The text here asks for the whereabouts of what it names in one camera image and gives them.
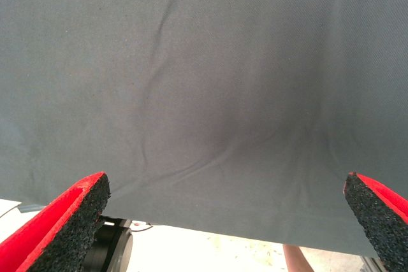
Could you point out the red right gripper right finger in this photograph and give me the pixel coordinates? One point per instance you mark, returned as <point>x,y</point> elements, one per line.
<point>385,218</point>

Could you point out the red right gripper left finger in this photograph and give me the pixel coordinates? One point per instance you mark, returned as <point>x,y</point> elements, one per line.
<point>57,230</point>

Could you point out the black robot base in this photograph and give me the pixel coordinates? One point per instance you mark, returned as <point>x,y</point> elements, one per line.
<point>111,249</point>

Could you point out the grey power adapter box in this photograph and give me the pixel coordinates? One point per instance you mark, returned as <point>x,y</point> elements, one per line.
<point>30,208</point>

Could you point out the person's bare lower leg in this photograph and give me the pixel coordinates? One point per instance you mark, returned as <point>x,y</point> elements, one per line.
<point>296,260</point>

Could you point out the dark grey table cloth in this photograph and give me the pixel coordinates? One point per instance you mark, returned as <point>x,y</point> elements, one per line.
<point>204,77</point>

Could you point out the grey metal frame leg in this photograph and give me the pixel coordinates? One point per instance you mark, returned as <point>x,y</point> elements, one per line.
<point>373,265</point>

